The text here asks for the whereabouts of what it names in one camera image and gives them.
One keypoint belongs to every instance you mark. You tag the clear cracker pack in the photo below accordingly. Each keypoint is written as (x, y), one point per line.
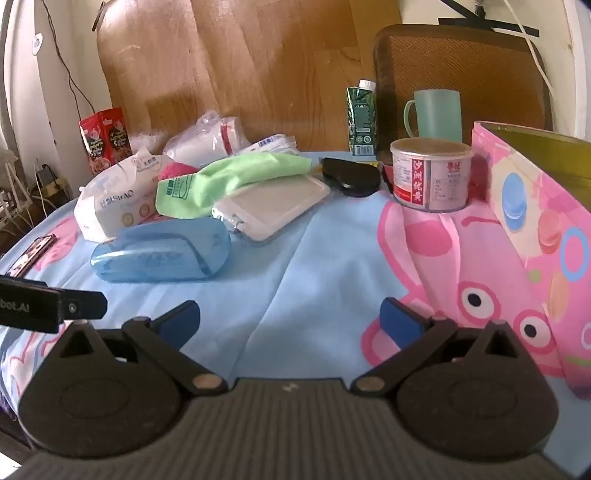
(272, 144)

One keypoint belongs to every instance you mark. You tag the black power adapter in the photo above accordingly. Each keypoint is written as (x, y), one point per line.
(47, 177)

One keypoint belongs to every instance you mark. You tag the smartphone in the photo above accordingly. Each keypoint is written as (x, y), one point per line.
(32, 256)

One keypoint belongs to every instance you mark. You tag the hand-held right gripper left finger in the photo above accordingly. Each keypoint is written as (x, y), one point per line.
(181, 318)

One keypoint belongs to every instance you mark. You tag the blue glasses case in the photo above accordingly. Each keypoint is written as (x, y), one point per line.
(161, 251)

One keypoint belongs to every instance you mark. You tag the green microfibre cloth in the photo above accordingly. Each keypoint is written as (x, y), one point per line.
(221, 180)

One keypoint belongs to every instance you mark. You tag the large white tissue pack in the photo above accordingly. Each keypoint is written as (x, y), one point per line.
(115, 198)

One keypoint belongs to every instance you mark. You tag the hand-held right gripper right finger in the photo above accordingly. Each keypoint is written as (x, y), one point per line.
(400, 323)

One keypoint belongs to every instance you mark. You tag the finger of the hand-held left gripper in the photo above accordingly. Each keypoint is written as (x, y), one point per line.
(85, 304)

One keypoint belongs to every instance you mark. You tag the pink biscuit tin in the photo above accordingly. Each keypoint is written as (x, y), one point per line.
(531, 240)

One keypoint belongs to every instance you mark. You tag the teal plastic cup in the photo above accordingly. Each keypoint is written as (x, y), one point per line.
(438, 115)

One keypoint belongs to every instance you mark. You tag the white plastic case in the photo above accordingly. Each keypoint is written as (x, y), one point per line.
(277, 203)

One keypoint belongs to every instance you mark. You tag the wood-pattern wall sheet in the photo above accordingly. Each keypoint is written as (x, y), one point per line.
(231, 69)

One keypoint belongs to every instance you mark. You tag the black stand with white device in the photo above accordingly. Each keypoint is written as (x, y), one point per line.
(489, 25)

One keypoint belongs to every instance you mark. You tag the white fluffy wad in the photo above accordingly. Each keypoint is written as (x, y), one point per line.
(147, 141)

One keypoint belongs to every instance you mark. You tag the red snack box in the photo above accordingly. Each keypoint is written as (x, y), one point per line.
(104, 141)

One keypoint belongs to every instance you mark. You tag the cartoon pig printed blanket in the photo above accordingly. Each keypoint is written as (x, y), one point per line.
(300, 277)

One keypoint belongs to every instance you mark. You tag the plastic bag of cotton pads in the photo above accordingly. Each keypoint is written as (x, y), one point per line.
(203, 138)

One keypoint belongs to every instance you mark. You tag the pink fluffy sock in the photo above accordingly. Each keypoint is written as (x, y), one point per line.
(178, 170)

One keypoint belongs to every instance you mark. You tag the round can with red label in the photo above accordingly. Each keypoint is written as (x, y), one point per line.
(431, 177)

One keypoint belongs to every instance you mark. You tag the black glasses case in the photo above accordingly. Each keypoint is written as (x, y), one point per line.
(351, 177)

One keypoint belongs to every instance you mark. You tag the green drink carton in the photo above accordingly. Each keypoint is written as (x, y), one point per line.
(362, 120)

